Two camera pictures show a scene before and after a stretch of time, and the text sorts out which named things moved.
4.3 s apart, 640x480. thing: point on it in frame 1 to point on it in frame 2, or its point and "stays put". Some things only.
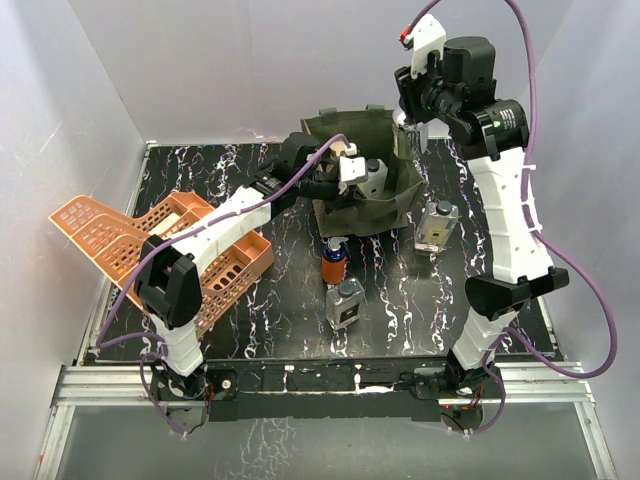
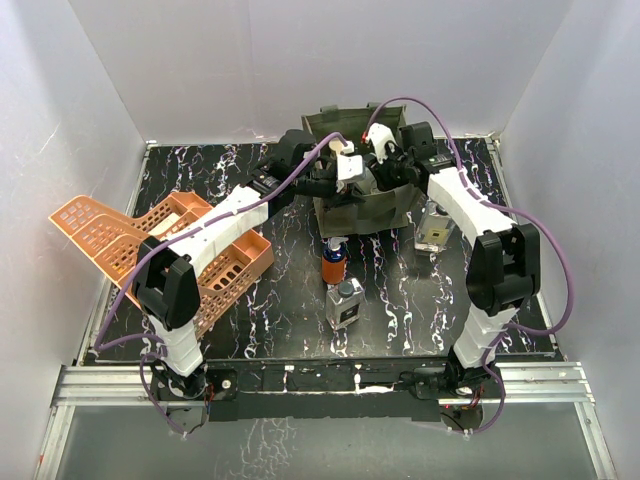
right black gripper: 408,86 to 380,171
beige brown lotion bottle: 338,149 stays put
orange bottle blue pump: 334,261 stays put
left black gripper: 336,193 stays put
